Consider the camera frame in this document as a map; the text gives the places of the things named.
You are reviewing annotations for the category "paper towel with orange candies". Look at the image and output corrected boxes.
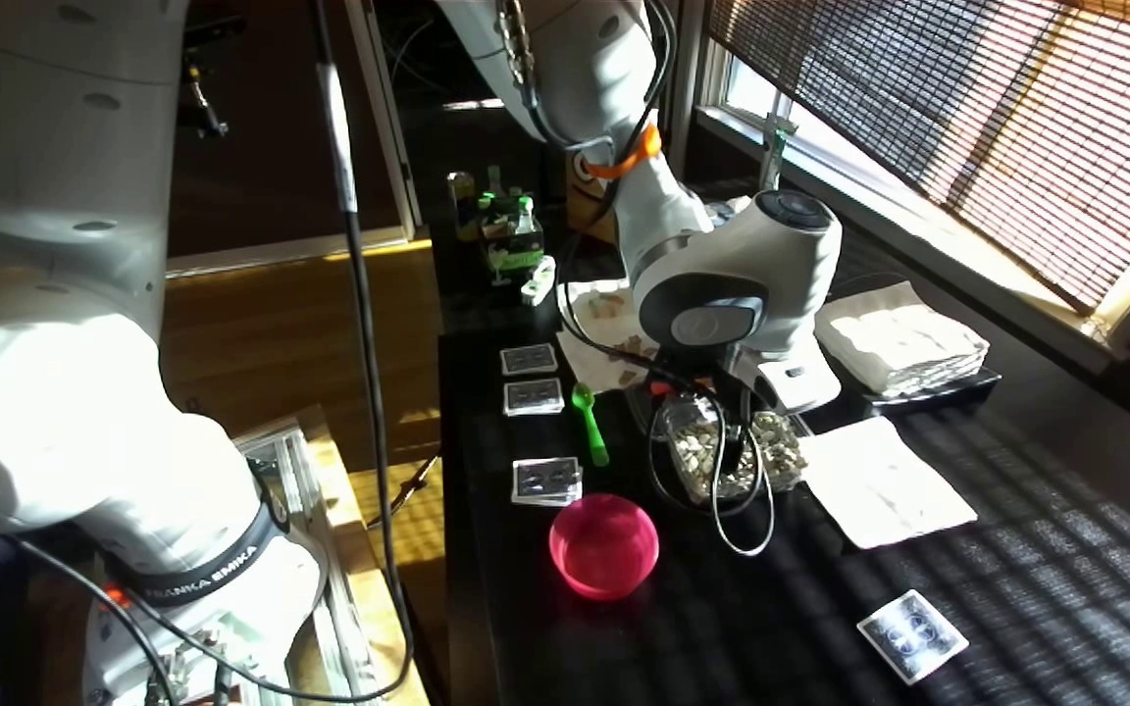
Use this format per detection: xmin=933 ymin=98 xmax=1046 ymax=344
xmin=554 ymin=276 xmax=639 ymax=335

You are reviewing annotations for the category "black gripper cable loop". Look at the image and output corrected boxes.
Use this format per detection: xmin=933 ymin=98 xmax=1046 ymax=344
xmin=648 ymin=388 xmax=781 ymax=559

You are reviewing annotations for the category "clear container of seeds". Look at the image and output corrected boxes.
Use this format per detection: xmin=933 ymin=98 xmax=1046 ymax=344
xmin=654 ymin=388 xmax=817 ymax=510

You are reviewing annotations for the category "single blue playing card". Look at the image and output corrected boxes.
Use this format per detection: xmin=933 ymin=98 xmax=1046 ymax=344
xmin=857 ymin=590 xmax=972 ymax=689

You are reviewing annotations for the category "white napkin stack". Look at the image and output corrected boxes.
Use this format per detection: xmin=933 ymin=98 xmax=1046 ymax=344
xmin=817 ymin=278 xmax=993 ymax=399

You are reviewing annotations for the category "flat white napkin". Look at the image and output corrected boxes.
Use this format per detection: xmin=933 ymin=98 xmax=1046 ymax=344
xmin=797 ymin=417 xmax=981 ymax=552

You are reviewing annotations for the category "blue playing card stack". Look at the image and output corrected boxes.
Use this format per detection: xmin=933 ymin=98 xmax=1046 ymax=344
xmin=499 ymin=378 xmax=569 ymax=420
xmin=499 ymin=342 xmax=563 ymax=382
xmin=507 ymin=452 xmax=590 ymax=510

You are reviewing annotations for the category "bamboo window blind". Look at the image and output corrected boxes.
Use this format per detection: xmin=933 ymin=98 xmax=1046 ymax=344
xmin=705 ymin=0 xmax=1130 ymax=318

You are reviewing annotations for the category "white window frame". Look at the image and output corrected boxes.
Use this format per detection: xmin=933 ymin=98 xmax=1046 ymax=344
xmin=661 ymin=0 xmax=1130 ymax=361

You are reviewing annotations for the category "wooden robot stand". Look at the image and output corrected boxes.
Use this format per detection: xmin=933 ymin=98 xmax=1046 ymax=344
xmin=295 ymin=405 xmax=436 ymax=706

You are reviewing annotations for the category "long black robot cable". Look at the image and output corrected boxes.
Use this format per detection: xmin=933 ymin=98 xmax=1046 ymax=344
xmin=307 ymin=0 xmax=419 ymax=706

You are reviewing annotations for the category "black floor cable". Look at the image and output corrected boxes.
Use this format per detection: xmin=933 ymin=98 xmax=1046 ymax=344
xmin=381 ymin=452 xmax=445 ymax=528

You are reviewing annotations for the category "pink plastic bowl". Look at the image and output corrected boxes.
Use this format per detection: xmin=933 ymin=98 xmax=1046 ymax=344
xmin=547 ymin=490 xmax=662 ymax=605

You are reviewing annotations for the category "green plastic spoon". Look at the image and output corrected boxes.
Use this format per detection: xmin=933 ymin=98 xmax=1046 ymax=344
xmin=569 ymin=382 xmax=615 ymax=469

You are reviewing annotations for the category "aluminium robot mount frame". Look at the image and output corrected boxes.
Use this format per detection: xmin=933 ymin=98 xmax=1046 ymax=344
xmin=86 ymin=420 xmax=381 ymax=706

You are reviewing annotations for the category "paper towel with brown bits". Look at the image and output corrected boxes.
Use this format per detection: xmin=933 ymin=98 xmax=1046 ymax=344
xmin=556 ymin=323 xmax=661 ymax=399

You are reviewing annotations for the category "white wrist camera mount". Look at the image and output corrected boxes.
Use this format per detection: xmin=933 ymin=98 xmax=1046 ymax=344
xmin=754 ymin=349 xmax=848 ymax=417

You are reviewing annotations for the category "orange strap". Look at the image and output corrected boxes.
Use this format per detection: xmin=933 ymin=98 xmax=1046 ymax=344
xmin=576 ymin=121 xmax=669 ymax=187

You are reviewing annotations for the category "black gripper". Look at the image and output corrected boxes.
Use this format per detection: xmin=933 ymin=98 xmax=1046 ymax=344
xmin=695 ymin=342 xmax=768 ymax=490

